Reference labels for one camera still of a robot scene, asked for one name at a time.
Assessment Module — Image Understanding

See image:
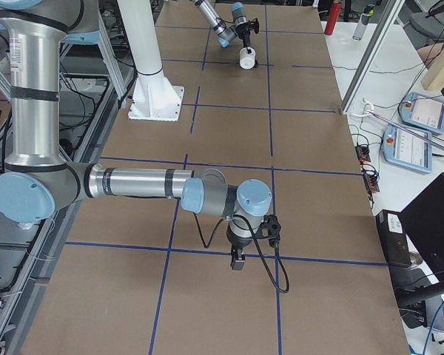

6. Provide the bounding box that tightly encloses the white smiley face mug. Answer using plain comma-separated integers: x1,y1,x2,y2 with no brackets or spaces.
239,48,258,70

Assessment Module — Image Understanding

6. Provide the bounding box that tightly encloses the black laptop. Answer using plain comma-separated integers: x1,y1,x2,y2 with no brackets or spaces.
400,172,444,272

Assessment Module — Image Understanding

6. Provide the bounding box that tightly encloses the orange connector board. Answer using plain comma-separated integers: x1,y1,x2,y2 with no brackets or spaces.
363,172,380,193
355,145,371,163

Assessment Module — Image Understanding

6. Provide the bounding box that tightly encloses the lower teach pendant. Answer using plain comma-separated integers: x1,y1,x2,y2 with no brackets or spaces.
383,124,432,173

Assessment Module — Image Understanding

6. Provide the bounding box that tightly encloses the aluminium frame rail left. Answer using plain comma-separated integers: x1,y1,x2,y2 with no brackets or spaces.
0,92,134,355

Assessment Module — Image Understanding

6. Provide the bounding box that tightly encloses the teach pendant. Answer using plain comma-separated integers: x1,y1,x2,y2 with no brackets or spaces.
383,124,432,173
400,92,444,135

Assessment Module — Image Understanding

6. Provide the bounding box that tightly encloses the blue network cable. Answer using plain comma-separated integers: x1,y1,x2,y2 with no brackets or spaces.
421,295,444,355

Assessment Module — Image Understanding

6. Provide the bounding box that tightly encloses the aluminium frame post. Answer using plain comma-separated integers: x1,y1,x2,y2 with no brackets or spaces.
340,0,406,115

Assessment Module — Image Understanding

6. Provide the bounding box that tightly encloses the upper teach pendant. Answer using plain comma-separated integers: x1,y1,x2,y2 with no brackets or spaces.
400,92,444,135

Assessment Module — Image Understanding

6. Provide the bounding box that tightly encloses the lower orange connector board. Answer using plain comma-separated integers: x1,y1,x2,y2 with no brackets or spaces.
363,172,380,193

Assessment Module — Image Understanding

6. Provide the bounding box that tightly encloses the grey water bottle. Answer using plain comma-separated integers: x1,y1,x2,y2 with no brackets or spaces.
352,4,374,41

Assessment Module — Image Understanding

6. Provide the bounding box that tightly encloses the black box device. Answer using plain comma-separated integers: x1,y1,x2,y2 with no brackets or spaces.
375,209,411,268

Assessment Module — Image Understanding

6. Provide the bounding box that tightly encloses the upper orange connector board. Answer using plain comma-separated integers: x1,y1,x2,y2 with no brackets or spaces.
355,145,371,163

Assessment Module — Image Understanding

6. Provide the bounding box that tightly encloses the white pedestal column with base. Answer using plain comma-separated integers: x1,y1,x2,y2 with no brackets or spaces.
118,0,184,121

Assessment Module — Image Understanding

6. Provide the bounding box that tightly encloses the red bottle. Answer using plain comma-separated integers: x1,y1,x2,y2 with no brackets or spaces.
324,0,342,36

